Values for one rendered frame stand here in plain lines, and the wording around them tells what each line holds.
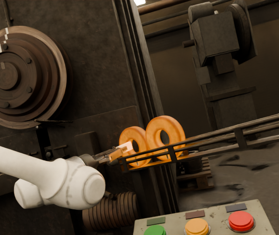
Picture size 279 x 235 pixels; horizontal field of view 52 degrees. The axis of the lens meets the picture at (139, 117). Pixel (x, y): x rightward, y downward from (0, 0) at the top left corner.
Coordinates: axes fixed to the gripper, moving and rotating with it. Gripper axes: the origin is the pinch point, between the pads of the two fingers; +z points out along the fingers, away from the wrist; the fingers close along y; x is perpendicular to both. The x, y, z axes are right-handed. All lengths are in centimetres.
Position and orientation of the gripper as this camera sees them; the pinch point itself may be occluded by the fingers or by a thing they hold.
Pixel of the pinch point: (124, 148)
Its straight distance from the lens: 107.8
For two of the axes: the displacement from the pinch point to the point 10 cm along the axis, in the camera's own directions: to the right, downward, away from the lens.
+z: 6.6, -2.5, 7.1
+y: 6.9, -1.6, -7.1
